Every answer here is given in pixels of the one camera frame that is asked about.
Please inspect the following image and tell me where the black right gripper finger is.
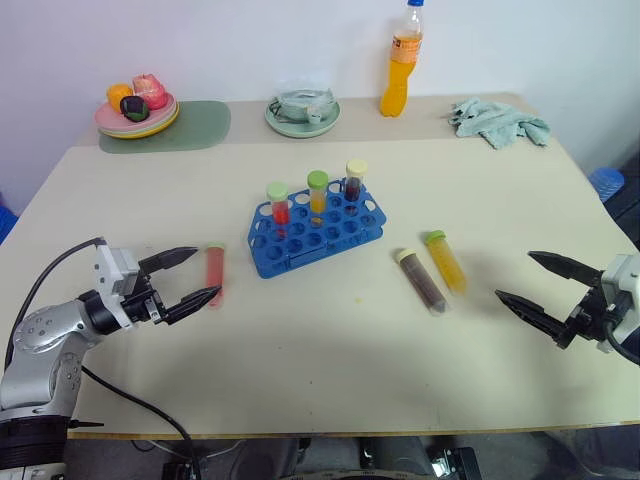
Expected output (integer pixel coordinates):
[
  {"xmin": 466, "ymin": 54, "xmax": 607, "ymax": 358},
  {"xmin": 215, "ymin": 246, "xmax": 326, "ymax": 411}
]
[
  {"xmin": 494, "ymin": 288, "xmax": 572, "ymax": 347},
  {"xmin": 527, "ymin": 250, "xmax": 605, "ymax": 289}
]

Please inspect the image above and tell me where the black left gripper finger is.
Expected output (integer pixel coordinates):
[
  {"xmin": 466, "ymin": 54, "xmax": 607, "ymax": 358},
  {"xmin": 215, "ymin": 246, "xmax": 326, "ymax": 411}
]
[
  {"xmin": 138, "ymin": 246, "xmax": 200, "ymax": 275},
  {"xmin": 162, "ymin": 286, "xmax": 223, "ymax": 326}
]

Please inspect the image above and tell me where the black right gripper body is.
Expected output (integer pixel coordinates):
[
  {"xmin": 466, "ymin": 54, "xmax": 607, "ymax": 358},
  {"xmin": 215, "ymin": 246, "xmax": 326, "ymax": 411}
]
[{"xmin": 554, "ymin": 284, "xmax": 622, "ymax": 354}]

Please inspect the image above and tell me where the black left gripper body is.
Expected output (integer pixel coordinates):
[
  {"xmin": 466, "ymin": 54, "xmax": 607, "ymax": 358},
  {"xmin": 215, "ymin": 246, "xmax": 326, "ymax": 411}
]
[{"xmin": 121, "ymin": 272, "xmax": 170, "ymax": 326}]

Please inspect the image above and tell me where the red liquid tube green cap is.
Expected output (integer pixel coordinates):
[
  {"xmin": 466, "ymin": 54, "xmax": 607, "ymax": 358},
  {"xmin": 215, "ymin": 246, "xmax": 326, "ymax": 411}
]
[
  {"xmin": 266, "ymin": 182, "xmax": 292, "ymax": 240},
  {"xmin": 204, "ymin": 242, "xmax": 228, "ymax": 309}
]

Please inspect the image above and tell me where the orange liquid tube green cap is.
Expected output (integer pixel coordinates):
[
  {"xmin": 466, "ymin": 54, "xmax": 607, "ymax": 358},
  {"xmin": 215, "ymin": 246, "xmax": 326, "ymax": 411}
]
[
  {"xmin": 306, "ymin": 170, "xmax": 329, "ymax": 229},
  {"xmin": 423, "ymin": 229, "xmax": 470, "ymax": 297}
]

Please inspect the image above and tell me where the dark liquid tube cream cap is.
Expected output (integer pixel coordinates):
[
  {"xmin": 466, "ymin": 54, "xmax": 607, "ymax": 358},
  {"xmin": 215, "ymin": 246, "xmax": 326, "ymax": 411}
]
[
  {"xmin": 343, "ymin": 158, "xmax": 369, "ymax": 216},
  {"xmin": 394, "ymin": 247, "xmax": 449, "ymax": 317}
]

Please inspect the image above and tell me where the blue plastic test tube rack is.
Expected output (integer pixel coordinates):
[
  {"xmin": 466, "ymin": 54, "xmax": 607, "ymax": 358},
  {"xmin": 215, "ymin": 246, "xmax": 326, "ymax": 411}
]
[{"xmin": 247, "ymin": 183, "xmax": 389, "ymax": 280}]

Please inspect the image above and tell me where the black chair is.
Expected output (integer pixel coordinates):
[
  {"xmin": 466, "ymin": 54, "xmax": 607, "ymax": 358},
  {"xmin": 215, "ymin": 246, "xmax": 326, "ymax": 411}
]
[{"xmin": 602, "ymin": 157, "xmax": 640, "ymax": 241}]

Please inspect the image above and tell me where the blue plastic stool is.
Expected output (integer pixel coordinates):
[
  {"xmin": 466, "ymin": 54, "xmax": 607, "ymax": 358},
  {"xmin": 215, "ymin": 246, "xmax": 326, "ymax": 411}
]
[{"xmin": 588, "ymin": 167, "xmax": 626, "ymax": 203}]

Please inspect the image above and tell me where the yellow plate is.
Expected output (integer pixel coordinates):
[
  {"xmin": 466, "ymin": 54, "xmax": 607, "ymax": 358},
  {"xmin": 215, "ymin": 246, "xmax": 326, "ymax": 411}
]
[{"xmin": 99, "ymin": 110, "xmax": 181, "ymax": 141}]

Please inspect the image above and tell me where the green placemat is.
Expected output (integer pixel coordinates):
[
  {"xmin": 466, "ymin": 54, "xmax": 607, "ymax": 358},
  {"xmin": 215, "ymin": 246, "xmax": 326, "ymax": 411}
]
[{"xmin": 98, "ymin": 99, "xmax": 232, "ymax": 155}]

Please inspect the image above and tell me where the light green stacked plate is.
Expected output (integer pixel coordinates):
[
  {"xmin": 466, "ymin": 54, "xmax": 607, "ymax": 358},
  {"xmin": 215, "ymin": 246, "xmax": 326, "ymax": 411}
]
[{"xmin": 96, "ymin": 105, "xmax": 180, "ymax": 137}]

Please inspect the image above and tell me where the pink plate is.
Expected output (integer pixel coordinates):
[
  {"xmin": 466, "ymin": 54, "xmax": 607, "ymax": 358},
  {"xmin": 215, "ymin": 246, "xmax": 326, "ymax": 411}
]
[{"xmin": 94, "ymin": 95, "xmax": 179, "ymax": 133}]

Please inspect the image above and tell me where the dark purple toy fruit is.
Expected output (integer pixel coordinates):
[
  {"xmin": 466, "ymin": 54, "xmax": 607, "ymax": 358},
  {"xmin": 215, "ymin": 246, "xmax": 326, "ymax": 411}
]
[{"xmin": 118, "ymin": 95, "xmax": 148, "ymax": 123}]

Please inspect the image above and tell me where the blue plastic crate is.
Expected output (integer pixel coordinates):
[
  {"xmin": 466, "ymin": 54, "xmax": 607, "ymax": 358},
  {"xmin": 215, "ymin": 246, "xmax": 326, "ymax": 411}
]
[{"xmin": 0, "ymin": 192, "xmax": 21, "ymax": 246}]

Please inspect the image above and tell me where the teal crumpled cloth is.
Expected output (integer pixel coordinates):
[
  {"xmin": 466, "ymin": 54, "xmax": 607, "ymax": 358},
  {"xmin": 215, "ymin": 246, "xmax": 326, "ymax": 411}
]
[{"xmin": 444, "ymin": 97, "xmax": 552, "ymax": 150}]

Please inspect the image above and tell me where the pink apple in foam net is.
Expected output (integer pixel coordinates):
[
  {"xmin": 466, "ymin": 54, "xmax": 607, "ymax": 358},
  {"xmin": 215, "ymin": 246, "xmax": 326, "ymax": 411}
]
[{"xmin": 132, "ymin": 73, "xmax": 167, "ymax": 111}]

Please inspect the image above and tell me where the small black box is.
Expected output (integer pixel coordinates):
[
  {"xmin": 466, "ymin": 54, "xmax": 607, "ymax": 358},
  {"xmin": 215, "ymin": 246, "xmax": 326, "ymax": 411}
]
[{"xmin": 162, "ymin": 462, "xmax": 202, "ymax": 480}]

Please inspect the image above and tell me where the orange toy fruit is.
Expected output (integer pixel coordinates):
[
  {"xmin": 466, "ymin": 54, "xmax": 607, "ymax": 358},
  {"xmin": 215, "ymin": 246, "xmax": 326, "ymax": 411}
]
[{"xmin": 106, "ymin": 83, "xmax": 135, "ymax": 107}]

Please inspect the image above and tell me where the large black box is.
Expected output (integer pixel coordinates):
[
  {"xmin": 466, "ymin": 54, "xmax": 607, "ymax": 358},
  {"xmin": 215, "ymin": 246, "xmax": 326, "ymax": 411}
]
[{"xmin": 424, "ymin": 446, "xmax": 482, "ymax": 480}]

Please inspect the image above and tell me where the pale green plate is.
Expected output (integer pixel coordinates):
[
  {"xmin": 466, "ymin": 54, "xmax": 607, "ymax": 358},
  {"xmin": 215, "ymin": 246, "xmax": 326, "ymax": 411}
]
[{"xmin": 264, "ymin": 97, "xmax": 342, "ymax": 139}]

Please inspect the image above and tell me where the clear plastic bag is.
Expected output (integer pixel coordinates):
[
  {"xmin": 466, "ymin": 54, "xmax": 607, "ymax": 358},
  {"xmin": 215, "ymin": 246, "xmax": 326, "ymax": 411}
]
[{"xmin": 269, "ymin": 85, "xmax": 337, "ymax": 124}]

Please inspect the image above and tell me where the dark grey rounded shape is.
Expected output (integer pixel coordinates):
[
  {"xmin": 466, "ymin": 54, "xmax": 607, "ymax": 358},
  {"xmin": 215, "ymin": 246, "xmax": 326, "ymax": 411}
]
[{"xmin": 279, "ymin": 437, "xmax": 436, "ymax": 480}]

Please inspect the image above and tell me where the orange soda bottle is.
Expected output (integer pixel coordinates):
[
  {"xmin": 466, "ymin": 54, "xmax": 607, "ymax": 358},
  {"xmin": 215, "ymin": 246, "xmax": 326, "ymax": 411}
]
[{"xmin": 379, "ymin": 0, "xmax": 426, "ymax": 119}]

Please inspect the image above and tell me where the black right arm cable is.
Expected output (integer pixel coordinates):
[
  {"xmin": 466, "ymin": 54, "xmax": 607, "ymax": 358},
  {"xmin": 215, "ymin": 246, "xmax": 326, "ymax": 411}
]
[{"xmin": 602, "ymin": 319, "xmax": 640, "ymax": 366}]

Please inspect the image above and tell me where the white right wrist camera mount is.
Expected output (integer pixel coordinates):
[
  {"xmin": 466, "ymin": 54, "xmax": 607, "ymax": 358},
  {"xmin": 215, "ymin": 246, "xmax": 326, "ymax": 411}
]
[{"xmin": 599, "ymin": 252, "xmax": 640, "ymax": 346}]

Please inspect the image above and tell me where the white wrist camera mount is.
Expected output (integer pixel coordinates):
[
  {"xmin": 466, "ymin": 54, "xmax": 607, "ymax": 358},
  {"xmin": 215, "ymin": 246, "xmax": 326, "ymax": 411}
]
[
  {"xmin": 599, "ymin": 252, "xmax": 640, "ymax": 346},
  {"xmin": 92, "ymin": 242, "xmax": 142, "ymax": 307}
]

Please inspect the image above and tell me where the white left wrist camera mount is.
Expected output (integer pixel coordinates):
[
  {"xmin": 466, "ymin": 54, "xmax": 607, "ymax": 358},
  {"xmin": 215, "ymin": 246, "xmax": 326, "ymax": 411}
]
[{"xmin": 92, "ymin": 242, "xmax": 142, "ymax": 307}]

